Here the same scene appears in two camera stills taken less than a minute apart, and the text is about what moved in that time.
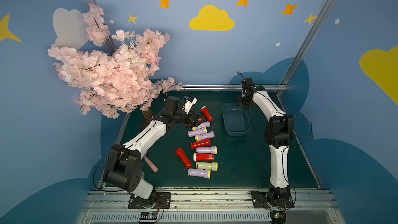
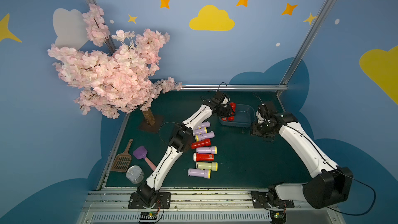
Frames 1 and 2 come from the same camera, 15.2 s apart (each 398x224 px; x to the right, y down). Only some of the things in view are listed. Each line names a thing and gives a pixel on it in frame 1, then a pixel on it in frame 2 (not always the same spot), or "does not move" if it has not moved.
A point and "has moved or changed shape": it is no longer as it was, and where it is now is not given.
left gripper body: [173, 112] to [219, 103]
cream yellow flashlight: [213, 166] does not move
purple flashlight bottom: [205, 173] does not move
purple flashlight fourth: [212, 150] does not move
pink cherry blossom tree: [115, 76] does not move
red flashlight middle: [205, 142] does not move
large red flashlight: [185, 161] to [233, 106]
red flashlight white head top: [204, 109] has moved or changed shape
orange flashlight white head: [203, 157] does not move
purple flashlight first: [205, 124] does not move
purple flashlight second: [194, 133] does not move
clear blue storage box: [236, 119] has moved or changed shape
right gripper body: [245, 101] to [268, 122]
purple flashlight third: [207, 135] does not move
